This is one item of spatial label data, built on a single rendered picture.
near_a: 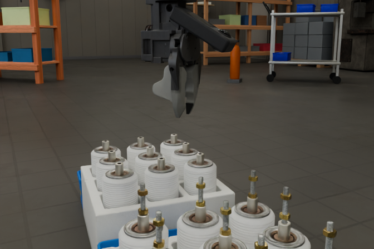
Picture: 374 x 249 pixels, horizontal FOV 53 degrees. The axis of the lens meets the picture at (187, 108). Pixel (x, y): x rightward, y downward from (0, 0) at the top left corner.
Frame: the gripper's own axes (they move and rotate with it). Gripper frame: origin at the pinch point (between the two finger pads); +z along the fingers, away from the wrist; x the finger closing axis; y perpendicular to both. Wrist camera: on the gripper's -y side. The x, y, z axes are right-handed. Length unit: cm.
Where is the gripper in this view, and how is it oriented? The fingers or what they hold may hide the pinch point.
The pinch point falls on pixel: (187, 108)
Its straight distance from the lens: 67.5
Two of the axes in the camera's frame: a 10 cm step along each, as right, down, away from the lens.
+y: -8.9, -0.8, 4.5
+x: -4.6, 1.7, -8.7
